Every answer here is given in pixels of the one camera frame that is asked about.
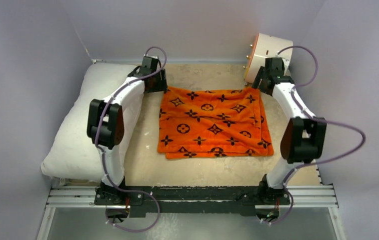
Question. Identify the orange patterned pillowcase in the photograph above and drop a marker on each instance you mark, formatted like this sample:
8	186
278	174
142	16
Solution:
213	124

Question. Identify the white pillow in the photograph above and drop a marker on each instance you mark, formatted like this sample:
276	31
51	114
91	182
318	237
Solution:
73	155

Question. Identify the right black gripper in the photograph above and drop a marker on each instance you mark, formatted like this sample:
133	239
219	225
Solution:
260	82

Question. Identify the aluminium rail frame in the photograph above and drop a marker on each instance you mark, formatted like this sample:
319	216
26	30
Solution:
312	213

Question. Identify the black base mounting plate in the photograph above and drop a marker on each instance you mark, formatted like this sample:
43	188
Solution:
247	201

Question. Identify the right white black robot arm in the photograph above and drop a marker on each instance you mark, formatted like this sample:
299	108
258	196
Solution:
303	138

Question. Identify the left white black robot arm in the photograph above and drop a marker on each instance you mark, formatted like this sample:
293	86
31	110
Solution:
106	125

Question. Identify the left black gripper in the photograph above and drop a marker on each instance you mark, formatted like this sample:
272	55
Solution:
161	86

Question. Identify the white cylinder with orange face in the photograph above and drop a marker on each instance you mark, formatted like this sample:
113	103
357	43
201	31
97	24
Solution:
265	46

